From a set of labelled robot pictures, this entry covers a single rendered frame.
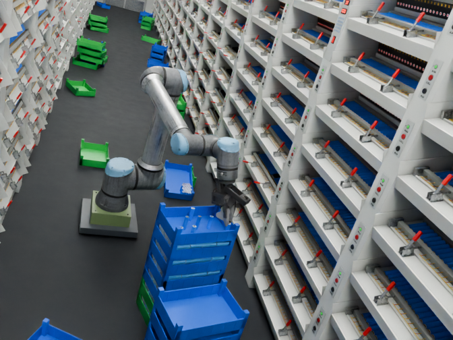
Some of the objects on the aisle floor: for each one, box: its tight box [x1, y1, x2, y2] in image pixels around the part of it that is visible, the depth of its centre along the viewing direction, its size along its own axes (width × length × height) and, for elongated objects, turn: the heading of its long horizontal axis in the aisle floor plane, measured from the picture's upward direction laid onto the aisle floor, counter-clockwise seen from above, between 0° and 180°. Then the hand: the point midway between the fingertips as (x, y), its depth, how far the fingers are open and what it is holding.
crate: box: [164, 160, 195, 201], centre depth 325 cm, size 30×20×8 cm
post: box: [302, 8, 453, 340], centre depth 161 cm, size 20×9×173 cm, turn 71°
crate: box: [80, 139, 109, 169], centre depth 337 cm, size 30×20×8 cm
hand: (228, 223), depth 196 cm, fingers closed, pressing on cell
